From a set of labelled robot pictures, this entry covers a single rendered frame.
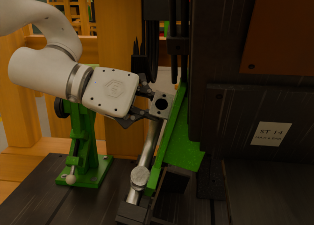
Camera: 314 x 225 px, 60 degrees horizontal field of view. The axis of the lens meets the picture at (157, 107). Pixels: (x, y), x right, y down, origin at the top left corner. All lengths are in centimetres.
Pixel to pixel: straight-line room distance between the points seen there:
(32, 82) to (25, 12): 14
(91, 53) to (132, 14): 23
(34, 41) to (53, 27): 43
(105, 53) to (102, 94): 31
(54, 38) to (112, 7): 24
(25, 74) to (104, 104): 17
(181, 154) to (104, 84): 21
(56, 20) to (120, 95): 20
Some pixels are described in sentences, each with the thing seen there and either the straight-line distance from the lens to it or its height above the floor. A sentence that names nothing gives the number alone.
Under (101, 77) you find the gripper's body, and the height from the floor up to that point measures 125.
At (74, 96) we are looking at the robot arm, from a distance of 58.
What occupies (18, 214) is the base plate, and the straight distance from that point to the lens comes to 81.
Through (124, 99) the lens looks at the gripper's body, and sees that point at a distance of 55.
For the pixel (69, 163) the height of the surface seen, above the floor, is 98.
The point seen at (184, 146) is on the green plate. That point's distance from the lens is 51.
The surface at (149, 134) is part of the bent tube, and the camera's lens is 66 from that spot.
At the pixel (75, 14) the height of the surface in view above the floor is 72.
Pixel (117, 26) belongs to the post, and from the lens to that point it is 83.
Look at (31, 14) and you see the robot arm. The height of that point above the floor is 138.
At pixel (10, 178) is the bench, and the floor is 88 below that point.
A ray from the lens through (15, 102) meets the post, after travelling 107.
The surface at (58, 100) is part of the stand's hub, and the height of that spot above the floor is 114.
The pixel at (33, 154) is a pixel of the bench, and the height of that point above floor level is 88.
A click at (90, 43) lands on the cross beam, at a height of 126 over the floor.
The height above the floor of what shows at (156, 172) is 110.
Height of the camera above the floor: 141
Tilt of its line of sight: 23 degrees down
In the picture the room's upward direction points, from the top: straight up
